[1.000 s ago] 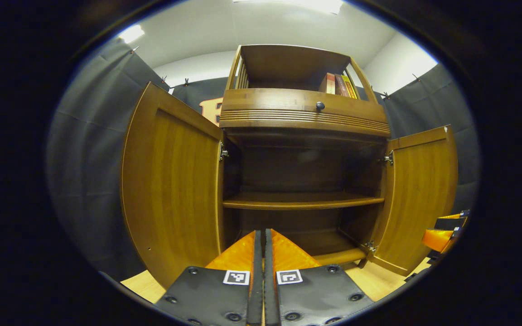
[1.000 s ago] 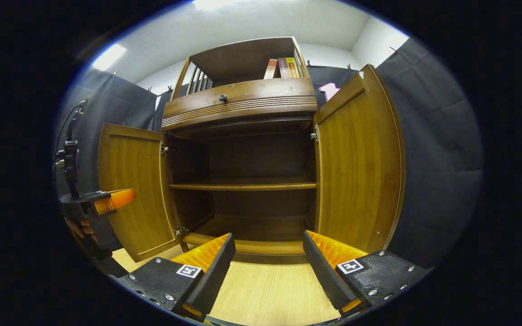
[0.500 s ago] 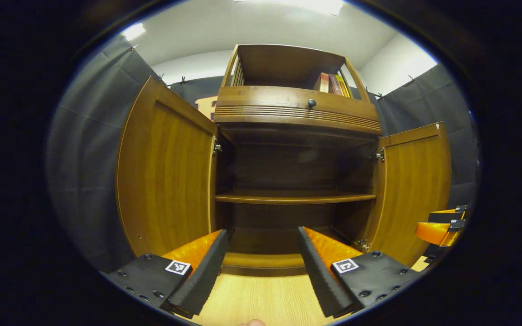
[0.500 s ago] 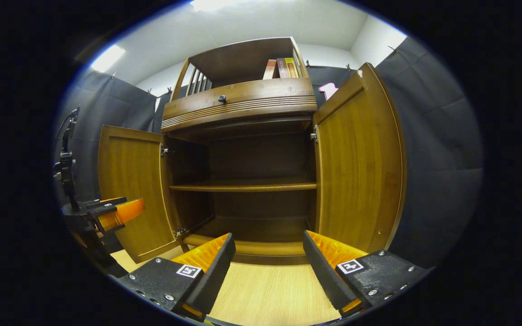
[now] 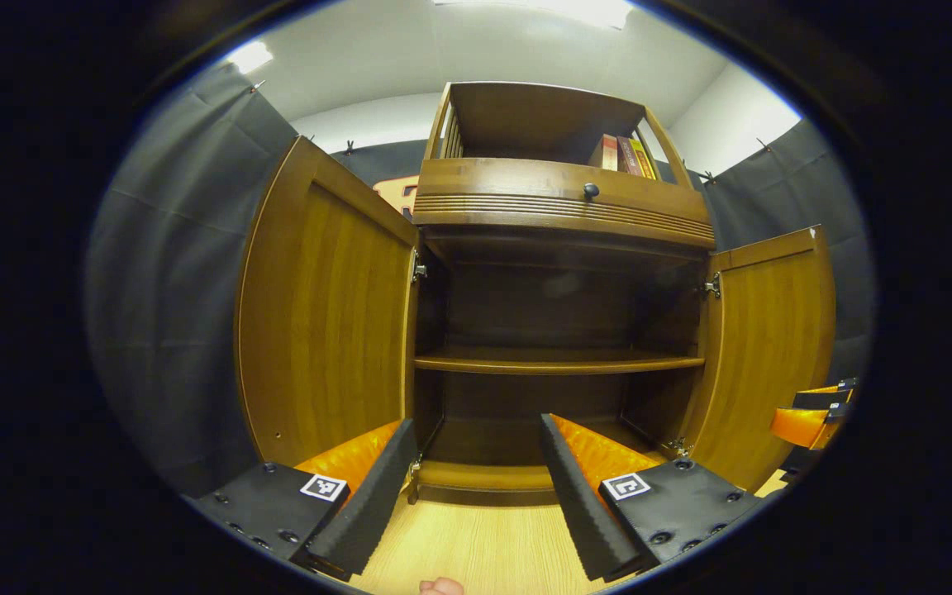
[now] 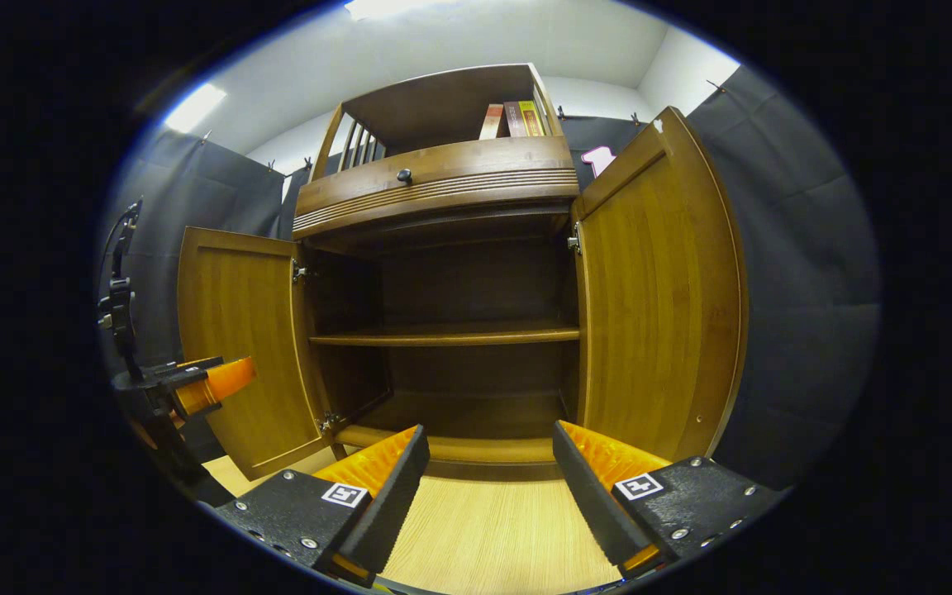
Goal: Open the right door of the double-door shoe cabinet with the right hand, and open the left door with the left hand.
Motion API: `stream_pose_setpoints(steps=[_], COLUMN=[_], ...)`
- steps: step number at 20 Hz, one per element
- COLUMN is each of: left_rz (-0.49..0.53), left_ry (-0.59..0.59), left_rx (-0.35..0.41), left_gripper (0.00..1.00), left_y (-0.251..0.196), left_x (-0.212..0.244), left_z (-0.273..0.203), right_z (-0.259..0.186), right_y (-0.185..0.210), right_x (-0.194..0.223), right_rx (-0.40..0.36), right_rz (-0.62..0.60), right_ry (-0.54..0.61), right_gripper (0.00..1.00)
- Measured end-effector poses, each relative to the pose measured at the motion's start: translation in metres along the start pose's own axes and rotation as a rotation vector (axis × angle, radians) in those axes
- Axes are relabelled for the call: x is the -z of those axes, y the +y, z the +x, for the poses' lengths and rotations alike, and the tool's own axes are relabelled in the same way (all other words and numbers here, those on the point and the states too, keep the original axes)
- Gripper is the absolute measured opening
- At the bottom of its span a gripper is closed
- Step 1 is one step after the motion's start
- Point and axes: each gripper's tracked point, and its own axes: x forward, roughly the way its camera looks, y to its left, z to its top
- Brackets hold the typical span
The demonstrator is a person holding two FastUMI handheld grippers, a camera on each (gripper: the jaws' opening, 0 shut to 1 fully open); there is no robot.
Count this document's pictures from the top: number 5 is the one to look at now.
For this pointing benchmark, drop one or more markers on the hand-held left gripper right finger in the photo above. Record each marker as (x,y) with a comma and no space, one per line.
(579,504)

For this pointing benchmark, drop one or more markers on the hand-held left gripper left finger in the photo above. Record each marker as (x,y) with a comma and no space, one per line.
(377,504)

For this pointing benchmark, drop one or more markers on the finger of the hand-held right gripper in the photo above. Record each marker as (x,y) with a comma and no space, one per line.
(823,398)
(798,426)

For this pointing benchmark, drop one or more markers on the wooden shoe cabinet door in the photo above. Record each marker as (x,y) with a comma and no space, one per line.
(327,330)
(765,347)

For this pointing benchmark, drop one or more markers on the wooden double-door shoe cabinet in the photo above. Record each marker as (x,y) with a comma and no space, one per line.
(559,306)

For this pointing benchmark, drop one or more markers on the wooden inner shelf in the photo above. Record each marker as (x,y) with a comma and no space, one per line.
(559,361)

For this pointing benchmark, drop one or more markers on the yellow book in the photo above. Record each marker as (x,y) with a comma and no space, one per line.
(644,160)

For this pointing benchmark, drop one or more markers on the black backdrop cloth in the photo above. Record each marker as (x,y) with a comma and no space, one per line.
(170,289)

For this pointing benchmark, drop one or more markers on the brown book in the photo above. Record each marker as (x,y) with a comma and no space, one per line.
(628,157)

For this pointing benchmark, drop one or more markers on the red book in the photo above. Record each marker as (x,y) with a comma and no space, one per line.
(604,154)

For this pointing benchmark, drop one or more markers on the wooden drawer with black knob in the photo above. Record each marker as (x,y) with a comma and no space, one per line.
(509,182)

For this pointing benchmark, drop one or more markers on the small ceiling light panel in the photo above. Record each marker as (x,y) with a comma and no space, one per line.
(249,57)

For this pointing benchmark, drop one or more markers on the large ceiling light panel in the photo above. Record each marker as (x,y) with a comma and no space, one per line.
(542,10)

